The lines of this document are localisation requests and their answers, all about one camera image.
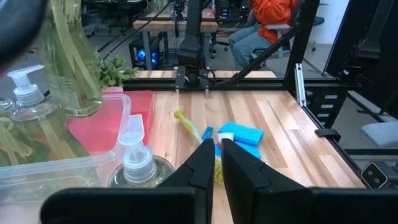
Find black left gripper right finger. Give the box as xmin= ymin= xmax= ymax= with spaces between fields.
xmin=221 ymin=138 xmax=398 ymax=224

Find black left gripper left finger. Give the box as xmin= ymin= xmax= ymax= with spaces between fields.
xmin=40 ymin=138 xmax=216 ymax=224

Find blue handled brush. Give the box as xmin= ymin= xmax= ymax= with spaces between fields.
xmin=201 ymin=125 xmax=215 ymax=141

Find red dish brush white bristles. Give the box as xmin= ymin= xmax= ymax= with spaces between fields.
xmin=216 ymin=131 xmax=235 ymax=148

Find yellow-green dish brush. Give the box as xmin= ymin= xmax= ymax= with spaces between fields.
xmin=173 ymin=108 xmax=224 ymax=185

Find black plastic clamp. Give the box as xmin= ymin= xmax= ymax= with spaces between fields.
xmin=314 ymin=128 xmax=342 ymax=143

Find pink plastic bin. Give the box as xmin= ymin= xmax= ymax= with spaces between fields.
xmin=67 ymin=90 xmax=155 ymax=156

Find black drawer cabinet white labels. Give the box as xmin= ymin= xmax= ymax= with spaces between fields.
xmin=306 ymin=89 xmax=348 ymax=128

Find grey padded seat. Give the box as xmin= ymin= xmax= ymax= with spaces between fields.
xmin=360 ymin=121 xmax=398 ymax=149

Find clear plastic bin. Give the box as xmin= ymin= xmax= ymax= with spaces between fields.
xmin=0 ymin=92 xmax=132 ymax=208

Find green potted plant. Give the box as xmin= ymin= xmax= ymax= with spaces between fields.
xmin=98 ymin=54 xmax=139 ymax=94

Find computer tower blue lights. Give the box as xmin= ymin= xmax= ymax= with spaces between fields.
xmin=128 ymin=37 xmax=162 ymax=71

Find grey office chair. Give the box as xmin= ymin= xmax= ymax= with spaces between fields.
xmin=248 ymin=0 xmax=326 ymax=62

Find wooden workshop table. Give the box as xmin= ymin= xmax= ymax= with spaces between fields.
xmin=132 ymin=12 xmax=220 ymax=71

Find person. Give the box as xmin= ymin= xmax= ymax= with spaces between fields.
xmin=228 ymin=0 xmax=299 ymax=72

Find black equipment stand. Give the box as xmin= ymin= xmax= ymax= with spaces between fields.
xmin=323 ymin=0 xmax=398 ymax=122

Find blurred black rounded object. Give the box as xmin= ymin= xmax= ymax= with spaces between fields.
xmin=0 ymin=0 xmax=48 ymax=67

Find black depth camera box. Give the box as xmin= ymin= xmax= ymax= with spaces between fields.
xmin=359 ymin=161 xmax=398 ymax=190

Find silver aluminium bracket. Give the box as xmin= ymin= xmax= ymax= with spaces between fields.
xmin=294 ymin=62 xmax=308 ymax=108

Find black aluminium table frame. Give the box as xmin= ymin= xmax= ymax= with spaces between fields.
xmin=123 ymin=0 xmax=366 ymax=187

